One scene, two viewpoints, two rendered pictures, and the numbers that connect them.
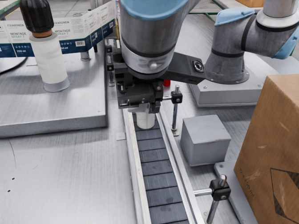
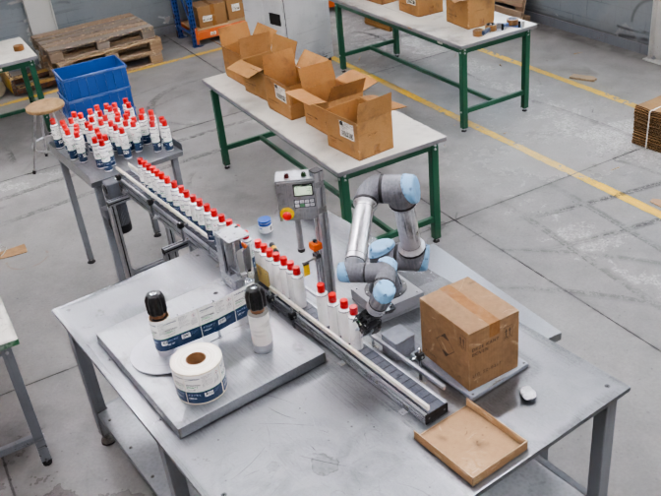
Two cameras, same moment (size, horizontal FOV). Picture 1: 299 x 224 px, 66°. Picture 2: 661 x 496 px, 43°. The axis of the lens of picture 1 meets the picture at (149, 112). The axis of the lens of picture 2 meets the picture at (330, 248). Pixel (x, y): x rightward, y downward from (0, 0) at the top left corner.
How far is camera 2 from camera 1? 282 cm
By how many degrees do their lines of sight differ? 20
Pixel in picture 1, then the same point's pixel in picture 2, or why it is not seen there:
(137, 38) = (381, 307)
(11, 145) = (273, 396)
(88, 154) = (330, 380)
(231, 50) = not seen: hidden behind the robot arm
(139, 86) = (372, 322)
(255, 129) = (424, 323)
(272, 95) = (425, 306)
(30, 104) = (263, 366)
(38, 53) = (260, 325)
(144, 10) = (386, 301)
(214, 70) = not seen: hidden behind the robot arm
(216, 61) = not seen: hidden behind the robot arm
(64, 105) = (288, 357)
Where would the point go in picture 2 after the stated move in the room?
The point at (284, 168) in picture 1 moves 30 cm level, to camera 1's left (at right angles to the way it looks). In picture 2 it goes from (440, 335) to (371, 361)
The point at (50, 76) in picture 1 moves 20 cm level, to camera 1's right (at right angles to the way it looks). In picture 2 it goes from (266, 340) to (311, 324)
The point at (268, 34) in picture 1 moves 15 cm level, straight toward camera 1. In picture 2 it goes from (410, 260) to (412, 279)
